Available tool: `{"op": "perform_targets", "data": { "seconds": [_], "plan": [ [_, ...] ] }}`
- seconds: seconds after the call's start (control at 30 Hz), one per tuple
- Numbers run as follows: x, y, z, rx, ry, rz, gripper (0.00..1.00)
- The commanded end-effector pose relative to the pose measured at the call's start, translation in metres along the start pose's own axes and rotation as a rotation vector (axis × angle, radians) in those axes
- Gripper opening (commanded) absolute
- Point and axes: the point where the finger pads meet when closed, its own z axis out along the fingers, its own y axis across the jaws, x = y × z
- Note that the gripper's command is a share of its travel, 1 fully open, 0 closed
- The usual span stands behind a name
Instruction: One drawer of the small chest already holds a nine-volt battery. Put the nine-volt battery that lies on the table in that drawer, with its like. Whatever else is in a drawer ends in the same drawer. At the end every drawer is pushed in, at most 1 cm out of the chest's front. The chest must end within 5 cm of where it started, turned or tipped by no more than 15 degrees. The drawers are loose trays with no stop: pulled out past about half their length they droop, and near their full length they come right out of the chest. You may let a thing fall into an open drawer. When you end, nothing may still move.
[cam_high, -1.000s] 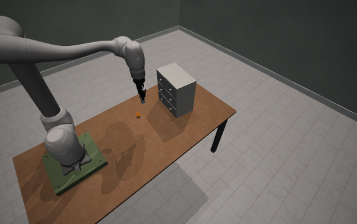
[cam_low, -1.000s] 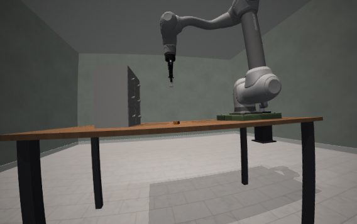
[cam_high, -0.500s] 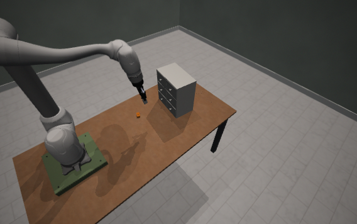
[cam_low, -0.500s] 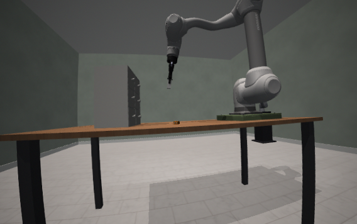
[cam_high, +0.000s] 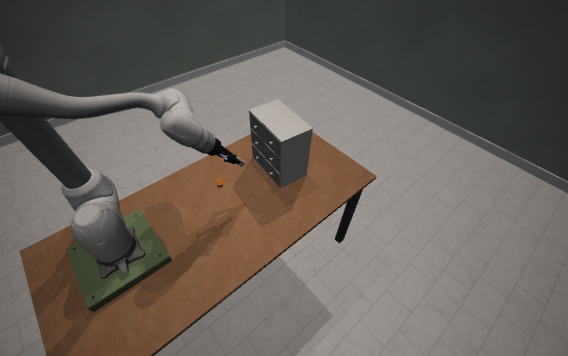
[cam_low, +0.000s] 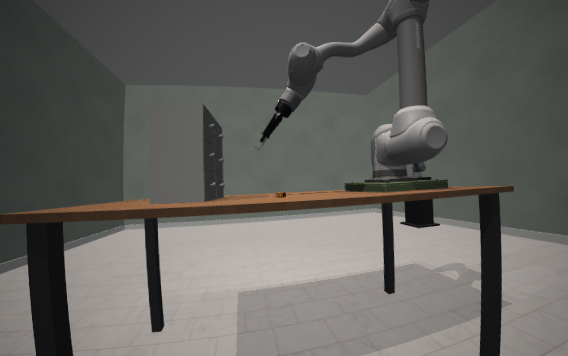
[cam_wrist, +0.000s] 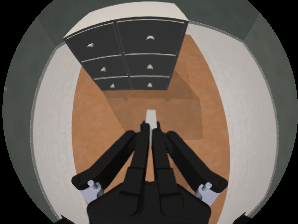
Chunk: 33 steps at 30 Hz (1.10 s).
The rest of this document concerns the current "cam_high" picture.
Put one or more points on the dark grey drawer front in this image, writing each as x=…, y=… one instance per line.
x=258, y=156
x=257, y=126
x=272, y=172
x=272, y=158
x=272, y=142
x=258, y=142

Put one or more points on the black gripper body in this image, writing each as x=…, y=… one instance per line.
x=216, y=149

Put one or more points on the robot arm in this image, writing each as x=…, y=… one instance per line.
x=97, y=224

